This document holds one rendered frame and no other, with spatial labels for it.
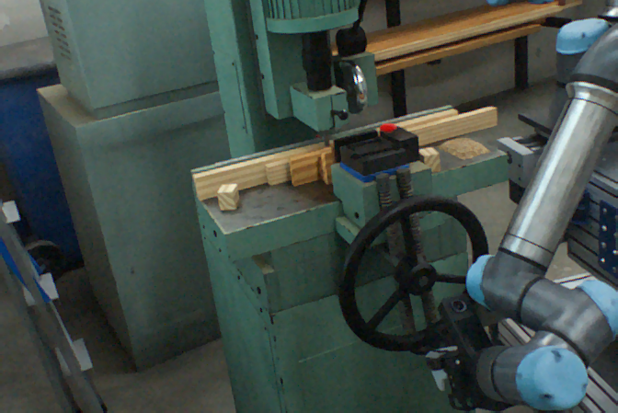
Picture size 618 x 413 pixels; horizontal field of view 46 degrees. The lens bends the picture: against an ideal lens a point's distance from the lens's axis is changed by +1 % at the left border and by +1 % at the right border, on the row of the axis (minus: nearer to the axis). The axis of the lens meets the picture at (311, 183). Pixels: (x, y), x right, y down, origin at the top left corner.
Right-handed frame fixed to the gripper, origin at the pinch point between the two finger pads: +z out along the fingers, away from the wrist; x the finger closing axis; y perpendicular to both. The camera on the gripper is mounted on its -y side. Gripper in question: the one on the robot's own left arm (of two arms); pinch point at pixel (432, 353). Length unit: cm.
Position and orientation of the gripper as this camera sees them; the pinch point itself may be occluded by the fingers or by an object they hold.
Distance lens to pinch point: 126.4
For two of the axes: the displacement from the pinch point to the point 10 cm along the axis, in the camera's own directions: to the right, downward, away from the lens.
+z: -2.7, 1.9, 9.4
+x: 9.2, -2.4, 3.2
